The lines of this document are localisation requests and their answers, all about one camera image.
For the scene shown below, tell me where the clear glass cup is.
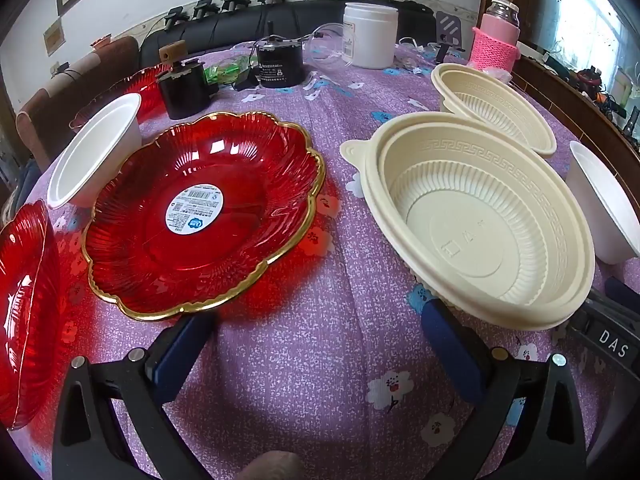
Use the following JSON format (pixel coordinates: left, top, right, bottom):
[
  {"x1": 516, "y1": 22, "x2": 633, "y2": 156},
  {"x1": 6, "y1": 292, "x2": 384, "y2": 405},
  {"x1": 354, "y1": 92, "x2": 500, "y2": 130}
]
[{"x1": 305, "y1": 24, "x2": 353, "y2": 67}]

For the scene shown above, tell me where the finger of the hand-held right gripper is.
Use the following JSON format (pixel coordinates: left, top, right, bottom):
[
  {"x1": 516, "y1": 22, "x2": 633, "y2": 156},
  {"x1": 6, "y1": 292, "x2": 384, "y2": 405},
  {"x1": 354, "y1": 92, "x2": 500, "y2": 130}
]
[{"x1": 602, "y1": 276, "x2": 640, "y2": 312}]

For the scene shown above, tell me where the window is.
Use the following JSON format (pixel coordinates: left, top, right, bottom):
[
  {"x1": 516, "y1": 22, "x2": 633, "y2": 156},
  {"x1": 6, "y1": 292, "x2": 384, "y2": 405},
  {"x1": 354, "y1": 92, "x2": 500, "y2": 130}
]
[{"x1": 550, "y1": 0, "x2": 640, "y2": 76}]

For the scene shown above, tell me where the black power adapter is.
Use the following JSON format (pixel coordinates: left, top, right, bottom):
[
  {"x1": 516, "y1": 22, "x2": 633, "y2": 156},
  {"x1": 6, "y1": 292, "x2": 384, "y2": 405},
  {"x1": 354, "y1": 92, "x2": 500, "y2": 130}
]
[{"x1": 235, "y1": 65, "x2": 261, "y2": 93}]

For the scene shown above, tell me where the black labelled motor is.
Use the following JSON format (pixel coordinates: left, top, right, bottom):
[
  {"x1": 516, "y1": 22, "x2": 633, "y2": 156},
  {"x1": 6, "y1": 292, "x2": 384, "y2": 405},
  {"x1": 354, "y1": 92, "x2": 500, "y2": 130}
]
[{"x1": 250, "y1": 22, "x2": 307, "y2": 88}]

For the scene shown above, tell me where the green packet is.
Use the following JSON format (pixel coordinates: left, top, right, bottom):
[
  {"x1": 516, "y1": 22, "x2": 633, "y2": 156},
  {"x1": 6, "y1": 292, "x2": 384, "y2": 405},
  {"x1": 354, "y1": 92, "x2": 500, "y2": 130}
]
[{"x1": 204, "y1": 57, "x2": 251, "y2": 86}]

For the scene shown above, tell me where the small wall poster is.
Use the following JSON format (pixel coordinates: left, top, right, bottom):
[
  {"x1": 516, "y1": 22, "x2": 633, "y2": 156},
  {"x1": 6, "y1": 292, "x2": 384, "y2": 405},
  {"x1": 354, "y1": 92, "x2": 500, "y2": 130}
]
[{"x1": 42, "y1": 17, "x2": 67, "y2": 57}]

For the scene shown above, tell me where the wooden sideboard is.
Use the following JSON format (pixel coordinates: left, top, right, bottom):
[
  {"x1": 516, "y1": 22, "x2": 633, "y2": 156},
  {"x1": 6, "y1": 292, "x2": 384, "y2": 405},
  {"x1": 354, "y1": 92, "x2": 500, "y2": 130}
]
[{"x1": 515, "y1": 55, "x2": 640, "y2": 181}]

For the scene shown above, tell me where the brown armchair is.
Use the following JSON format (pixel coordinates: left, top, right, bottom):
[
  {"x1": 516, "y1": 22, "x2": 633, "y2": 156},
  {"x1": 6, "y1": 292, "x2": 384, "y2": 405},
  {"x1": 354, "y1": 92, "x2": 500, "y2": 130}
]
[{"x1": 15, "y1": 35, "x2": 141, "y2": 171}]

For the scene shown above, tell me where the purple floral tablecloth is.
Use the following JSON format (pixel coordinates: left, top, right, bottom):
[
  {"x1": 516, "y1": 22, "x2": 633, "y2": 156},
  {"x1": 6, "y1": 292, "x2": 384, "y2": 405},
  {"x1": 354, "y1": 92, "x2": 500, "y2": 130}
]
[{"x1": 0, "y1": 40, "x2": 640, "y2": 480}]

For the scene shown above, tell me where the cream plastic bowl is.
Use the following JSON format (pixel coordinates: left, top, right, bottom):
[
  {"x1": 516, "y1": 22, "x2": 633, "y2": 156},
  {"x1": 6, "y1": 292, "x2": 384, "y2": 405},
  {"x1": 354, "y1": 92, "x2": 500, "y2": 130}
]
[
  {"x1": 340, "y1": 111, "x2": 597, "y2": 332},
  {"x1": 431, "y1": 63, "x2": 557, "y2": 158}
]

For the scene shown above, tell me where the black leather sofa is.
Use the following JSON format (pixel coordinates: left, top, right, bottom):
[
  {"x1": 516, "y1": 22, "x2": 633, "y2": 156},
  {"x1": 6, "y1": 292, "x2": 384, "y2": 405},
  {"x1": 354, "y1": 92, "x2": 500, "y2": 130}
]
[{"x1": 139, "y1": 0, "x2": 436, "y2": 68}]

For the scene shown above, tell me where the pink bottle with knitted sleeve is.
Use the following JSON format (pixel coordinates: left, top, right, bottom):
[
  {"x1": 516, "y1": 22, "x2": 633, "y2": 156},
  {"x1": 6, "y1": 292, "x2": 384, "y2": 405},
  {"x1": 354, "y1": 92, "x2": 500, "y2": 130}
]
[{"x1": 467, "y1": 0, "x2": 522, "y2": 72}]

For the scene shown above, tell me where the grey phone stand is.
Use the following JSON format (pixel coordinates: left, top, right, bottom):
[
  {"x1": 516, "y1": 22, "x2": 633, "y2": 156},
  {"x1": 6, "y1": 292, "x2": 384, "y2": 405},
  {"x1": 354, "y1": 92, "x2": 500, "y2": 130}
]
[{"x1": 435, "y1": 10, "x2": 463, "y2": 46}]

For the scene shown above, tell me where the person's left hand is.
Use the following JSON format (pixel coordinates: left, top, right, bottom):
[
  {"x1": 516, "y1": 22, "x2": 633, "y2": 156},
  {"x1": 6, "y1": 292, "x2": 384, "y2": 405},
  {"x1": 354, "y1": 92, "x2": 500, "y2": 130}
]
[{"x1": 239, "y1": 451, "x2": 303, "y2": 480}]

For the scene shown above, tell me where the white plastic jar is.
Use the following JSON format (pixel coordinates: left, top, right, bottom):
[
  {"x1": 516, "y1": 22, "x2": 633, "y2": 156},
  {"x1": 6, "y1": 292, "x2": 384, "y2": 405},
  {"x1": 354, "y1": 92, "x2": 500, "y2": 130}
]
[{"x1": 343, "y1": 2, "x2": 398, "y2": 69}]

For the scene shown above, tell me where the red gold-rimmed plate with label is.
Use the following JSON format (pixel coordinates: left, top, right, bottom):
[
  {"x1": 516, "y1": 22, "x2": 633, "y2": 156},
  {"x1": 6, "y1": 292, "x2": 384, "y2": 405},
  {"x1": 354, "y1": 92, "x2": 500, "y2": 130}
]
[{"x1": 82, "y1": 110, "x2": 327, "y2": 322}]

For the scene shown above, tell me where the black cylinder with wooden knob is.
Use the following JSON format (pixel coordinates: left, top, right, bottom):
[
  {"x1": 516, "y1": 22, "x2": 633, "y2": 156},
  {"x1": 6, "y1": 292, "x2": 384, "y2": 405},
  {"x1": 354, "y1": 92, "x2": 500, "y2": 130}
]
[{"x1": 156, "y1": 41, "x2": 216, "y2": 120}]

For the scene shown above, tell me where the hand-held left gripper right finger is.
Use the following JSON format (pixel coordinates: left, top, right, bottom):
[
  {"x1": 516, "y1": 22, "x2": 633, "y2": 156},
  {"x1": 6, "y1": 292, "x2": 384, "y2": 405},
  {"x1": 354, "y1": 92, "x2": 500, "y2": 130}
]
[{"x1": 421, "y1": 299, "x2": 588, "y2": 480}]

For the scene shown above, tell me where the white paper bowl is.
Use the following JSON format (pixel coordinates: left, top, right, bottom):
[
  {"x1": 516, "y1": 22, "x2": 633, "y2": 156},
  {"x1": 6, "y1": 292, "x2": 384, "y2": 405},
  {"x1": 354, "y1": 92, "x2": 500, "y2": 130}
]
[
  {"x1": 565, "y1": 141, "x2": 640, "y2": 265},
  {"x1": 47, "y1": 92, "x2": 144, "y2": 209}
]

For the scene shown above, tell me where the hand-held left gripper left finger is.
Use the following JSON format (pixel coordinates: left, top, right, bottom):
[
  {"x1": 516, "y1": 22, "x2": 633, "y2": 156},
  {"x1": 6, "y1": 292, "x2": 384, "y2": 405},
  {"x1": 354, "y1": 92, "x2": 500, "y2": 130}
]
[{"x1": 52, "y1": 310, "x2": 216, "y2": 480}]

